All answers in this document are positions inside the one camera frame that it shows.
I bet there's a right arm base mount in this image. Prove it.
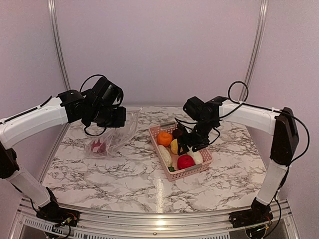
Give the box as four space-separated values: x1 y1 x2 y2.
228 198 274 228

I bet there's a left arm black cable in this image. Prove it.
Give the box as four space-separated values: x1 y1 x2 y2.
79 74 108 136

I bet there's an orange knitted fruit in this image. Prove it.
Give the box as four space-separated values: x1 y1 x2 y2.
157 131 173 147

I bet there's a left aluminium frame post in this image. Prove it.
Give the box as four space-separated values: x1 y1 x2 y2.
47 0 71 90

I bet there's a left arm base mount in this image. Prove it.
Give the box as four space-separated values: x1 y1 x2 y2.
36 187 80 227

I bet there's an aluminium frame post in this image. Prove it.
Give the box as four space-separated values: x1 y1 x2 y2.
47 0 71 90
244 0 269 88

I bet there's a right aluminium frame post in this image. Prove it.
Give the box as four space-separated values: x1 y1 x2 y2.
244 0 269 88

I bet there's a pink plastic basket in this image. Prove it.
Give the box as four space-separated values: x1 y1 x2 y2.
148 121 214 182

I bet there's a clear zip top bag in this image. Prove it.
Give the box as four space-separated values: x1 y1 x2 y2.
84 108 143 157

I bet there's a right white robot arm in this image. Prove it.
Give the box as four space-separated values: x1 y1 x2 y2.
177 97 299 223

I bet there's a dark red knitted beet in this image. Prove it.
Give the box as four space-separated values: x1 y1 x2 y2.
172 128 183 139

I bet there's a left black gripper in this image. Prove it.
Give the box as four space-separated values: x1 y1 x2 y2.
89 104 126 127

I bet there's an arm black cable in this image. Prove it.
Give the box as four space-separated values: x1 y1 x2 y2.
79 74 108 136
228 81 311 165

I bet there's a white knitted vegetable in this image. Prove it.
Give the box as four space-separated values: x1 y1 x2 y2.
158 145 172 167
188 151 203 165

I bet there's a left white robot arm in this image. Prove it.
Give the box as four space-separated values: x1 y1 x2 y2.
0 74 126 222

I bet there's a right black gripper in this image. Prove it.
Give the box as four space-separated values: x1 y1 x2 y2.
177 118 217 156

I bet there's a yellow knitted fruit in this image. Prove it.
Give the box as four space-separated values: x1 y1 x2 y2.
170 138 180 155

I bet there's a red knitted apple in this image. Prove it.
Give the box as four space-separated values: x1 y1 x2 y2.
177 155 195 170

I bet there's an aluminium front rail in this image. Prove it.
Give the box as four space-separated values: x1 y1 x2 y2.
8 198 300 239

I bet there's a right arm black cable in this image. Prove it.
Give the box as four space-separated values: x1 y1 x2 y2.
228 81 311 165

